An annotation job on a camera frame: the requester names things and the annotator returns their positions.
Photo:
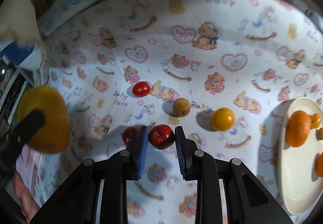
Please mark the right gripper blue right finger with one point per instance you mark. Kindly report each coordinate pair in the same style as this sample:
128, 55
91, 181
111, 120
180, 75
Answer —
184, 154

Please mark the teddy bear print bedsheet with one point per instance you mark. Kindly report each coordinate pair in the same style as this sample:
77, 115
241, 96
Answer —
251, 56

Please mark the large yellow apple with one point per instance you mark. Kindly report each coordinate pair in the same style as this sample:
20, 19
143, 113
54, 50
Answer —
53, 136

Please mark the brown longan fruit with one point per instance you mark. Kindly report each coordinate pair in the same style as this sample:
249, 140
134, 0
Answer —
181, 107
319, 134

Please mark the yellow cherry tomato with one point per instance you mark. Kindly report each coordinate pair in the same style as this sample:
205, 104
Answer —
223, 119
315, 120

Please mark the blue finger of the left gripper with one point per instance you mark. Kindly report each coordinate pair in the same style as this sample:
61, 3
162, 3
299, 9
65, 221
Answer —
14, 140

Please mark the cream round plate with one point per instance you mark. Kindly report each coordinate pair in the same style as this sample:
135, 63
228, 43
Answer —
299, 184

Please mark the white remote control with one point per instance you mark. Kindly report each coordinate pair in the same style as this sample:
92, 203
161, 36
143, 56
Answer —
313, 15

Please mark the striped Paris curtain cloth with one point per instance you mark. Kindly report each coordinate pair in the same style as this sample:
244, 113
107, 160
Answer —
21, 42

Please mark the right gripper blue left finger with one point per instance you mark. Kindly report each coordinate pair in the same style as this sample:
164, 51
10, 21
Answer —
142, 145

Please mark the pink cartoon pillow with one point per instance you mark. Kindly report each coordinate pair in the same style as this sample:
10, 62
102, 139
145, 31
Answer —
25, 182

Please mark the red cherry tomato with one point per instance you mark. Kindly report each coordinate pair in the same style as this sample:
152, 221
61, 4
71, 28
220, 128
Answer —
161, 136
130, 133
141, 89

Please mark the orange mandarin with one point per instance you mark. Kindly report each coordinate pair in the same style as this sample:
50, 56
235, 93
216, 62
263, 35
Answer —
319, 166
298, 129

